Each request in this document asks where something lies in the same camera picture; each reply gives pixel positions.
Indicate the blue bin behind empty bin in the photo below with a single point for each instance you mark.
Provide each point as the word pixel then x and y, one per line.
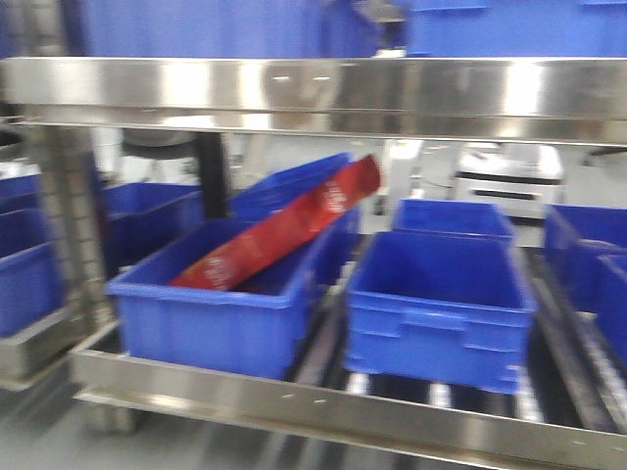
pixel 472 219

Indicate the blue bin far left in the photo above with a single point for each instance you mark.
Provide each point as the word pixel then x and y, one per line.
pixel 31 281

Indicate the blue bin with red bag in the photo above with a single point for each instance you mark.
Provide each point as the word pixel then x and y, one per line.
pixel 255 329

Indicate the steel shelf upright post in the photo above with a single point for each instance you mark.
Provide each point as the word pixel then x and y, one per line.
pixel 72 196

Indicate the white machine in background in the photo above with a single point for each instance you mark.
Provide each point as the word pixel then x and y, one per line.
pixel 522 179

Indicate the blue bin upper right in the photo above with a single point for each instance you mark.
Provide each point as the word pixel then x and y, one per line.
pixel 460 29

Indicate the blue bin behind left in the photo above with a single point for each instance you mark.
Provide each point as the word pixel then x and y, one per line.
pixel 145 216

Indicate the blue bin far right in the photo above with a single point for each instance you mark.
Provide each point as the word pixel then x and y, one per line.
pixel 586 248

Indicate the large blue bin upper shelf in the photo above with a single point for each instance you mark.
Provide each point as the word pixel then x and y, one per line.
pixel 224 29

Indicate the empty blue bin front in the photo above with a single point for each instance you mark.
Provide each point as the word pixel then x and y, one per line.
pixel 449 309

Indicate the red snack bag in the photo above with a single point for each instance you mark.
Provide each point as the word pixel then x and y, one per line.
pixel 283 232

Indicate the stainless steel lower shelf rail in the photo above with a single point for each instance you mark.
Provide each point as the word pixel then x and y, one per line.
pixel 493 442

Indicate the tilted blue bin rear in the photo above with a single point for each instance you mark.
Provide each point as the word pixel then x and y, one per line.
pixel 280 188

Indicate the stainless steel upper shelf rail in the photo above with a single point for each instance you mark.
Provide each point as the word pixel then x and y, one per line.
pixel 523 100

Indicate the stainless steel shelf rail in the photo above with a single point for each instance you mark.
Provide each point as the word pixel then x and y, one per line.
pixel 493 442
pixel 523 100

